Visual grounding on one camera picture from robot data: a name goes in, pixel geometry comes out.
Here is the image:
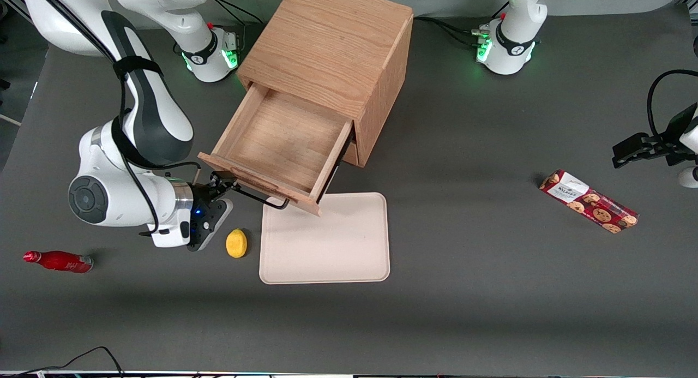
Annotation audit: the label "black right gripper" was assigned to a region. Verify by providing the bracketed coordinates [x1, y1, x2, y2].
[192, 171, 240, 207]

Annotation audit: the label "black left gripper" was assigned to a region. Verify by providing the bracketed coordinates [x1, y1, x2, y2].
[612, 133, 682, 169]

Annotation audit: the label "black wire drawer handle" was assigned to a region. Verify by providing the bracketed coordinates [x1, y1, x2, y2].
[232, 183, 291, 211]

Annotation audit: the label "oak wooden drawer cabinet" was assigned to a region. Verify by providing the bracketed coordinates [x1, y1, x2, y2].
[237, 0, 414, 168]

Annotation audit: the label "yellow lemon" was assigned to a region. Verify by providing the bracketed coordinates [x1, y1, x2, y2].
[226, 229, 248, 259]

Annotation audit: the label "red tartan cookie box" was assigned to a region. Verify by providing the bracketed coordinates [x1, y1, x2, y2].
[539, 170, 640, 235]

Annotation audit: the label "beige plastic tray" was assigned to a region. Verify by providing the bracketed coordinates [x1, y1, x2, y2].
[258, 192, 391, 285]

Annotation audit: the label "red soda bottle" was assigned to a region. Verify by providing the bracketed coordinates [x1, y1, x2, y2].
[23, 250, 94, 274]

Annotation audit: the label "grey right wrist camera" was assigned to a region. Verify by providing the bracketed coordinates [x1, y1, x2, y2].
[187, 198, 234, 252]

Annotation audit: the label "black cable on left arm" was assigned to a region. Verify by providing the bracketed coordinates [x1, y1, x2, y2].
[647, 69, 698, 144]

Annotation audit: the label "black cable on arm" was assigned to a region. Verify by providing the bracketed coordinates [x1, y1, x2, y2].
[30, 0, 202, 238]
[647, 69, 698, 144]

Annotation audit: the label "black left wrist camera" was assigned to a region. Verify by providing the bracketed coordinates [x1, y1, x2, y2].
[663, 106, 698, 149]

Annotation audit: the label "black cable at right base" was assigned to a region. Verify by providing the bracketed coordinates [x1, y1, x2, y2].
[209, 0, 263, 26]

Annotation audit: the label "black cable at table edge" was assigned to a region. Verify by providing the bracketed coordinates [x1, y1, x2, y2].
[0, 346, 127, 378]

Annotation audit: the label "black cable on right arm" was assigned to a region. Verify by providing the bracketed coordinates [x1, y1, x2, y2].
[30, 0, 202, 238]

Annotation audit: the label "black cables at left base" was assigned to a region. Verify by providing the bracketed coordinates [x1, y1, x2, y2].
[413, 15, 491, 48]

